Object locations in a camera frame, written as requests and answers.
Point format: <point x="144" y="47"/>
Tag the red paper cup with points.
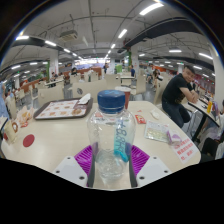
<point x="128" y="95"/>

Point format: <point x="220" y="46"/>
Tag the brown food tray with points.
<point x="60" y="109"/>

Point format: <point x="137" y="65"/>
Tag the beige table with dark edge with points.
<point x="203" y="110"/>

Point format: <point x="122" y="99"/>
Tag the red sauce packet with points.
<point x="140" y="119"/>

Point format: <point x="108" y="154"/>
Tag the ceiling lights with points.
<point x="150" y="8"/>

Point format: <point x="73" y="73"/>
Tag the ceiling air conditioner unit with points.
<point x="68" y="35"/>

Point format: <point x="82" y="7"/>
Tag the white napkin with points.
<point x="84" y="99"/>

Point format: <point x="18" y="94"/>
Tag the crumpled food wrapper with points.
<point x="25" y="116"/>

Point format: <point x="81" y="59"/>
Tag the beige chair with round hole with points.
<point x="50" y="96"/>
<point x="88" y="89"/>

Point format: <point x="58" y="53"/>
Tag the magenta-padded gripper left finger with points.
<point x="71" y="170"/>

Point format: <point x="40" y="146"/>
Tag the clear blue-capped water bottle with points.
<point x="111" y="133"/>

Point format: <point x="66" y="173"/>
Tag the colourful printed leaflet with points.
<point x="156" y="131"/>

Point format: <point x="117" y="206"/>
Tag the flat round red coaster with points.
<point x="28" y="140"/>

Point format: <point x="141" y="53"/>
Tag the person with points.
<point x="2" y="103"/>
<point x="176" y="93"/>

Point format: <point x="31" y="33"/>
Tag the far beige chairs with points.
<point x="140" y="84"/>

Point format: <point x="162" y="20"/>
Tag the white card with red print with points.
<point x="185" y="150"/>

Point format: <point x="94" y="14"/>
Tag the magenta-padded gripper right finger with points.
<point x="151" y="170"/>

